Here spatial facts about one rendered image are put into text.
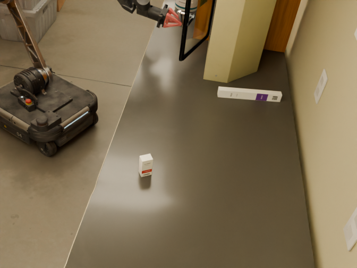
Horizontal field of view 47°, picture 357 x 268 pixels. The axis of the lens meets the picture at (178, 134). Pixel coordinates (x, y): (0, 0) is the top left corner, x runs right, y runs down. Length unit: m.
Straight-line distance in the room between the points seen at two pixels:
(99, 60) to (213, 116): 2.19
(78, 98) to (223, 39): 1.38
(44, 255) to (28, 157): 0.76
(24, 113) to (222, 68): 1.43
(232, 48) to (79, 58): 2.18
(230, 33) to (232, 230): 0.84
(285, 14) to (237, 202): 1.09
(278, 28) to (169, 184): 1.11
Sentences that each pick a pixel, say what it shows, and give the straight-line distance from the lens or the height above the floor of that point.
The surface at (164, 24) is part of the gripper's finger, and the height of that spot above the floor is 1.13.
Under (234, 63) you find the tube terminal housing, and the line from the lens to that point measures 1.84.
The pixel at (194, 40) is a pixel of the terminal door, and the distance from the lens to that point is 1.95.
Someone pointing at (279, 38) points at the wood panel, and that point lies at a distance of 2.19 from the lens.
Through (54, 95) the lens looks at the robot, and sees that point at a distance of 2.88.
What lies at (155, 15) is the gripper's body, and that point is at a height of 1.17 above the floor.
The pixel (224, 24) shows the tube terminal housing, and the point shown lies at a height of 1.22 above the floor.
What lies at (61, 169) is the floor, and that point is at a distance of 2.72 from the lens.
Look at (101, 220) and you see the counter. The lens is 1.27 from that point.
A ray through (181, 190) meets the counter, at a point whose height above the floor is 0.94.
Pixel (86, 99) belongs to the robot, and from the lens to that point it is 2.86.
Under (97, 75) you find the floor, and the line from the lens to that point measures 3.53.
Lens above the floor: 1.97
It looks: 41 degrees down
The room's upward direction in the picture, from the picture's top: 8 degrees clockwise
